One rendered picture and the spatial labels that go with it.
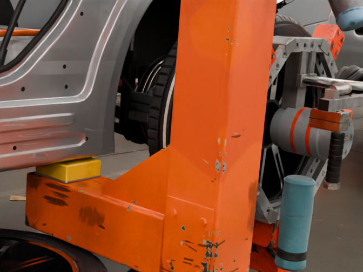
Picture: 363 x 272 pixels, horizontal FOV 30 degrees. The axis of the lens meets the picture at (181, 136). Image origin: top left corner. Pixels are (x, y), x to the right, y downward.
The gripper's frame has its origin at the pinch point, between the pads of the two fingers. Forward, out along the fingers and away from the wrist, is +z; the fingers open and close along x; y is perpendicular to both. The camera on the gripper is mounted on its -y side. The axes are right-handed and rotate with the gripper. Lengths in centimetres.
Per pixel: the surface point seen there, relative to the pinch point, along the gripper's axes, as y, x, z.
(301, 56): 3.1, -18.6, -8.9
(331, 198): 193, -127, 157
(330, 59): 20.6, -24.4, -5.3
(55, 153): -59, -10, 31
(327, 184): -21, -50, -15
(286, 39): -2.6, -11.9, -11.0
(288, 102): 0.3, -29.0, 0.8
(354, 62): 228, -53, 117
